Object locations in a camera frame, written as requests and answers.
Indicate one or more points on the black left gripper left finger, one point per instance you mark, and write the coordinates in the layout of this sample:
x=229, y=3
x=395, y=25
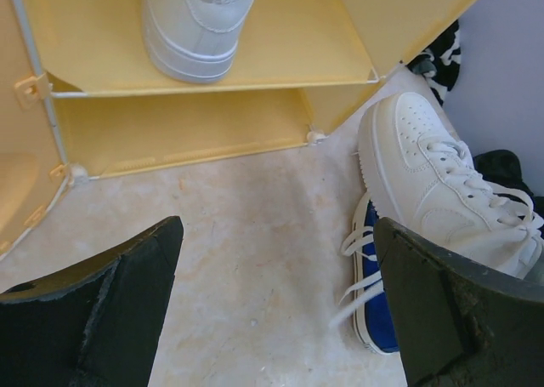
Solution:
x=94, y=323

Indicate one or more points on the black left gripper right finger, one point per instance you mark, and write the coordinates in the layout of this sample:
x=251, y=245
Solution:
x=457, y=322

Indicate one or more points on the white sneaker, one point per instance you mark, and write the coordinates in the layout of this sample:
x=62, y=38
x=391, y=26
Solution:
x=193, y=41
x=420, y=176

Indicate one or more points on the blue canvas shoe left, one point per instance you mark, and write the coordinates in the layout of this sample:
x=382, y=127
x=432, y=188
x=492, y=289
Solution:
x=368, y=309

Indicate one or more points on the yellow cabinet door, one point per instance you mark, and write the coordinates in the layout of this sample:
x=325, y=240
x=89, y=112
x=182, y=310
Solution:
x=33, y=161

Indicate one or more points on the yellow plastic shoe cabinet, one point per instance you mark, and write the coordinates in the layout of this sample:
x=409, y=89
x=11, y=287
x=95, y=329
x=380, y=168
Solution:
x=301, y=69

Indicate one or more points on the black sneaker upper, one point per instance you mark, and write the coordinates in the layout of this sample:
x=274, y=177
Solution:
x=503, y=168

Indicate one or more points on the black white striped cloth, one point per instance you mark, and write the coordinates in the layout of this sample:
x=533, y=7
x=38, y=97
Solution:
x=440, y=62

